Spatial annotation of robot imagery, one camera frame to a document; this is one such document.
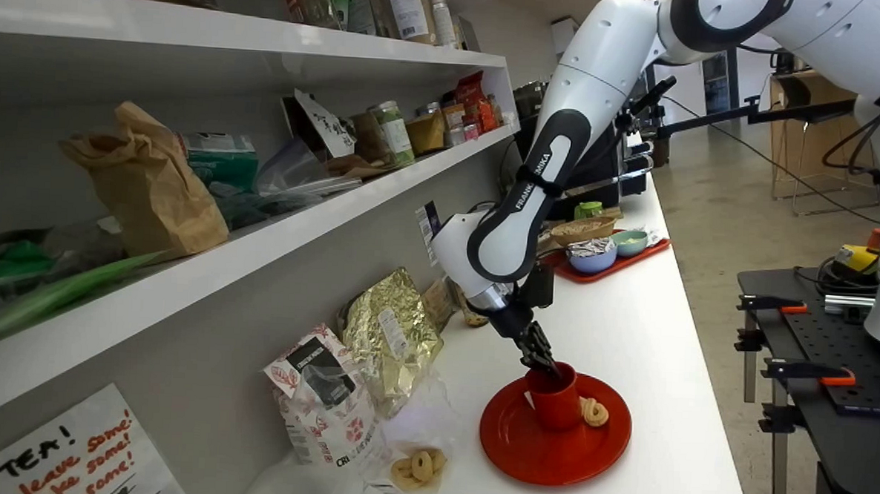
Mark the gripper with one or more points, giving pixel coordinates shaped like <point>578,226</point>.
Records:
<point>512,321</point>

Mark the red cup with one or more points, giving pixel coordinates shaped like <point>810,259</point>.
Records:
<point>558,404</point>

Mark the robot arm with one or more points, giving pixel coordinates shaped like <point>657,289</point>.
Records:
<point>580,97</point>

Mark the red plate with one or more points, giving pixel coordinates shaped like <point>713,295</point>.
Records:
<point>535,455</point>

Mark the blue bowl with foil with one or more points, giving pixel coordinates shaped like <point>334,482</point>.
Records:
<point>592,257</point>

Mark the brown packet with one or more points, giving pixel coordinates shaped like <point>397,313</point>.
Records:
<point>439,303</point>

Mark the red tray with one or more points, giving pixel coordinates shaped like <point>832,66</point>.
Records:
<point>617,264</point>

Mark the wicker basket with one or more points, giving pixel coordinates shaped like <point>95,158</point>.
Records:
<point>582,229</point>

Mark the small teal bowl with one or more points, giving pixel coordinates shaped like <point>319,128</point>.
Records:
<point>630,244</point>

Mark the gold foil bag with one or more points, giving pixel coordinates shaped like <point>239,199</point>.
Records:
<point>395,334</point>

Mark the green lidded container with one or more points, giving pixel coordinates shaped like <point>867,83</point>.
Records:
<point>589,210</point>

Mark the blue and white packet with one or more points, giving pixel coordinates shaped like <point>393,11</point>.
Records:
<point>429,228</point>

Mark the clear bag of biscuits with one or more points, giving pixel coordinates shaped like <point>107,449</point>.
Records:
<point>417,469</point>

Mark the white and red paper bag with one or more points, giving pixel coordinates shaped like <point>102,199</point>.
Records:
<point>325,405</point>

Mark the orange and black clamp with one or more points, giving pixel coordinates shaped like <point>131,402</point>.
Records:
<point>772,304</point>
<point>806,371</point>

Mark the row of jars and packets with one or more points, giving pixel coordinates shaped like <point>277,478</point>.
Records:
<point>460,118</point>

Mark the jar with green label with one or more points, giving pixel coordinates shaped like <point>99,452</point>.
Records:
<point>394,132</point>

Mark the clear plastic bag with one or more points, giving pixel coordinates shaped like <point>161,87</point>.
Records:
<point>298,178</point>

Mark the silver metal bar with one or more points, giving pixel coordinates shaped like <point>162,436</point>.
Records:
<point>850,303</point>

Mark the white card with black drawing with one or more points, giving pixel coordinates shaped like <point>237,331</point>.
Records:
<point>323,123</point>

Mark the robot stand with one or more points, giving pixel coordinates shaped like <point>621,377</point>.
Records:
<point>847,443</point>

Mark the yellow and black tool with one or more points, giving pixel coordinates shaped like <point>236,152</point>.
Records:
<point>855,259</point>

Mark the wooden table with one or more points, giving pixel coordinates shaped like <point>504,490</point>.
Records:
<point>809,122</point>

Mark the green packet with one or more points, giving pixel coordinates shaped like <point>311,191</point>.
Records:
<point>225,160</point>

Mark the row of packets and bottles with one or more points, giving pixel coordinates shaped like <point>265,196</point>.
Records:
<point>391,7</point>

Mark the brown paper bag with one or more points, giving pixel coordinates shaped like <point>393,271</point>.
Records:
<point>153,190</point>

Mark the handwritten paper sign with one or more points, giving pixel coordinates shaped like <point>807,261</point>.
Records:
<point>74,457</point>

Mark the heap of green plastic bags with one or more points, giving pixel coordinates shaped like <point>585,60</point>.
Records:
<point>22,288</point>

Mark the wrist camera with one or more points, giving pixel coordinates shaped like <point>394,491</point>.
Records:
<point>539,283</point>

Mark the white wall shelf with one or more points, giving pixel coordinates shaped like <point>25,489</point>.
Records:
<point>261,261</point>

